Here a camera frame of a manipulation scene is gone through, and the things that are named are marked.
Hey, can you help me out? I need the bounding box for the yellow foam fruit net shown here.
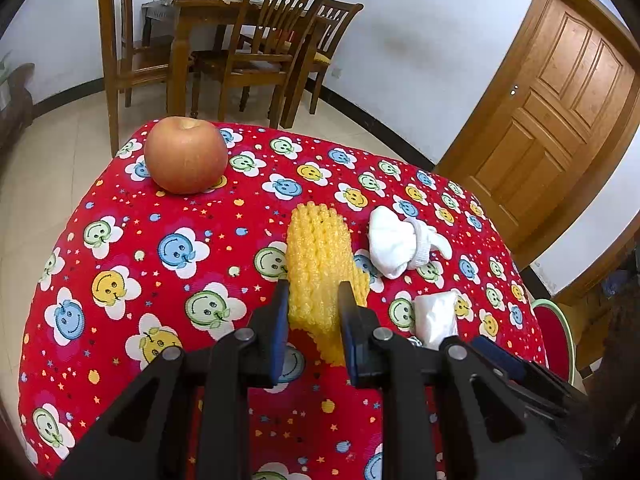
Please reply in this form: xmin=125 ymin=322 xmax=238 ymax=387
xmin=285 ymin=201 xmax=371 ymax=367

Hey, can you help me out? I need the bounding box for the apple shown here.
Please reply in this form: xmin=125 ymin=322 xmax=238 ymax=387
xmin=144 ymin=116 xmax=229 ymax=195

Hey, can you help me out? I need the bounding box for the wooden dining table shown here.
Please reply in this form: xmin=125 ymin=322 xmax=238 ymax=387
xmin=141 ymin=0 xmax=281 ymax=121

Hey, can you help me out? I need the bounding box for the white sock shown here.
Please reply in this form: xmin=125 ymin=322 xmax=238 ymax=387
xmin=368 ymin=206 xmax=453 ymax=279

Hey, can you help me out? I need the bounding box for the red smiley flower tablecloth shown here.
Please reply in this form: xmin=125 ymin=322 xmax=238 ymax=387
xmin=17 ymin=119 xmax=548 ymax=480

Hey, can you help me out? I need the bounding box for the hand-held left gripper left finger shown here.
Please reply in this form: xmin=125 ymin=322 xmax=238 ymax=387
xmin=55 ymin=279 xmax=292 ymax=480

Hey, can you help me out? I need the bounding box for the wooden dining chair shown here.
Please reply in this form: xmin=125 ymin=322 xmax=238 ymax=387
xmin=192 ymin=0 xmax=341 ymax=128
xmin=240 ymin=0 xmax=364 ymax=128
xmin=92 ymin=0 xmax=193 ymax=156

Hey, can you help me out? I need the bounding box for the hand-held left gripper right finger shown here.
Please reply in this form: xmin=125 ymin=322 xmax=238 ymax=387
xmin=337 ymin=281 xmax=583 ymax=480

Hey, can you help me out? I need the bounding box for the red stool green rim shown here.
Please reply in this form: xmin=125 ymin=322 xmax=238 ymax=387
xmin=530 ymin=298 xmax=573 ymax=383

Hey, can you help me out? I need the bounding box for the dark low cabinet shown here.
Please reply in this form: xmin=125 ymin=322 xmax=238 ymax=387
xmin=0 ymin=62 xmax=36 ymax=148

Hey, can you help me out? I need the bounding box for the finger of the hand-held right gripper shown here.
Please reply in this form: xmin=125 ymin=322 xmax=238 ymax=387
xmin=470 ymin=335 xmax=586 ymax=403

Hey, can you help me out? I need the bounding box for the clear plastic bag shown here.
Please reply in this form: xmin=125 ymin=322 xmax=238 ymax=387
xmin=410 ymin=290 xmax=460 ymax=350

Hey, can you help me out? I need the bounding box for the wooden cabinet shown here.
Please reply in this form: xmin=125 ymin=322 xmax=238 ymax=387
xmin=550 ymin=230 xmax=640 ymax=386

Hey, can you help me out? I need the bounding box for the wooden door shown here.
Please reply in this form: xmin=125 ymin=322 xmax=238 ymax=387
xmin=435 ymin=0 xmax=640 ymax=271

